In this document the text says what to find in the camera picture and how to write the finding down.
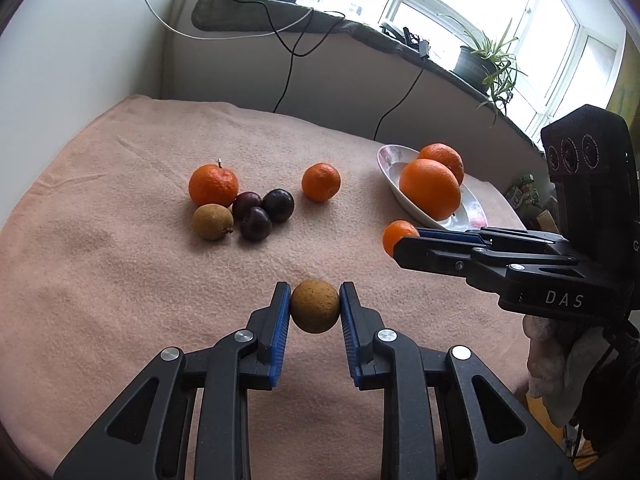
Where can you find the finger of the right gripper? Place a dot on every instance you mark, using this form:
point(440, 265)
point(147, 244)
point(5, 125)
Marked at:
point(452, 236)
point(457, 256)

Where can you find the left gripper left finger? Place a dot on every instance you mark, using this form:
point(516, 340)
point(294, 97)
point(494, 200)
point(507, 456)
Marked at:
point(144, 433)

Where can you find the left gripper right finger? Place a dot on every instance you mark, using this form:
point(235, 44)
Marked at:
point(446, 414)

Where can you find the small orange mandarin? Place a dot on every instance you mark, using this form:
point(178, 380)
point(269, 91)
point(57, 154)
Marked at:
point(394, 232)

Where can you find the large orange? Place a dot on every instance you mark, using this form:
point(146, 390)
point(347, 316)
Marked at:
point(431, 187)

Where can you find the round orange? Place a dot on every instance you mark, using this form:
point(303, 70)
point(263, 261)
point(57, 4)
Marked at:
point(447, 156)

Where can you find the brown longan fruit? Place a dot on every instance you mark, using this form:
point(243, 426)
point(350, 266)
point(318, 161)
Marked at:
point(315, 306)
point(212, 222)

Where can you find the stemmed mandarin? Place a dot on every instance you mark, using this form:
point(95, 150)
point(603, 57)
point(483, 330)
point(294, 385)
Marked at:
point(213, 184)

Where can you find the gloved right hand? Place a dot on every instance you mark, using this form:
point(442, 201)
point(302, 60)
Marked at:
point(560, 358)

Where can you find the floral white ceramic plate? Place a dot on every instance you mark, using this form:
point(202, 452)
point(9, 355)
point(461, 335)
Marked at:
point(392, 159)

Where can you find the green printed bag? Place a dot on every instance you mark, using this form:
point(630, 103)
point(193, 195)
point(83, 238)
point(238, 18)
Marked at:
point(523, 196)

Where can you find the dark plum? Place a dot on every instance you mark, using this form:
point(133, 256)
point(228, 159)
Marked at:
point(243, 203)
point(256, 225)
point(279, 204)

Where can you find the potted spider plant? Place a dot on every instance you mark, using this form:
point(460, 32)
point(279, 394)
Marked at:
point(489, 66)

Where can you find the black device on sill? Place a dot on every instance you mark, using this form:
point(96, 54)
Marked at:
point(407, 37)

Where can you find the pink towel table cover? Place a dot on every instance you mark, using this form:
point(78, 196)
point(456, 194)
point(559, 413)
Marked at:
point(100, 267)

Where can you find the grey windowsill cover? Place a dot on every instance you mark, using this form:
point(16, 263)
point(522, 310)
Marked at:
point(277, 16)

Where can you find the black camera box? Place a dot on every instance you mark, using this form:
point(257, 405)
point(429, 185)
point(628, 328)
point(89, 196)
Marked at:
point(591, 164)

